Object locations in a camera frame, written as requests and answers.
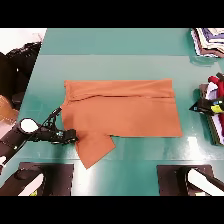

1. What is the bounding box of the white garment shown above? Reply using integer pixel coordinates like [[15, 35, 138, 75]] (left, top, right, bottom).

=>
[[204, 82, 224, 136]]

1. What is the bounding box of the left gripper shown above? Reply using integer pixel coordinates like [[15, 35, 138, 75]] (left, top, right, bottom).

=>
[[61, 128, 80, 145]]

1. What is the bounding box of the black garment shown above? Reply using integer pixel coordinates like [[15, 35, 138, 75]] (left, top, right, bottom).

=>
[[0, 41, 43, 112]]

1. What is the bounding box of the red garment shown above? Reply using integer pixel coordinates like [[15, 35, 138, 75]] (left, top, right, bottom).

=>
[[207, 75, 224, 138]]

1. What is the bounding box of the heap of clothes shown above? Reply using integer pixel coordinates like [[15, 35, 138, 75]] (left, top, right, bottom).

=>
[[190, 28, 224, 59]]

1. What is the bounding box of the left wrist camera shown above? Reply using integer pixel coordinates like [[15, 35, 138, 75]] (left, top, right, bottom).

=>
[[39, 106, 64, 132]]

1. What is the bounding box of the black mounting plate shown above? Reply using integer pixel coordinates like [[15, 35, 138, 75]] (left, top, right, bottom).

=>
[[18, 162, 75, 197], [156, 163, 214, 197]]

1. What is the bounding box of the orange T-shirt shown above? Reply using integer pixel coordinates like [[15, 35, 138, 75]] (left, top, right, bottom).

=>
[[60, 78, 184, 170]]

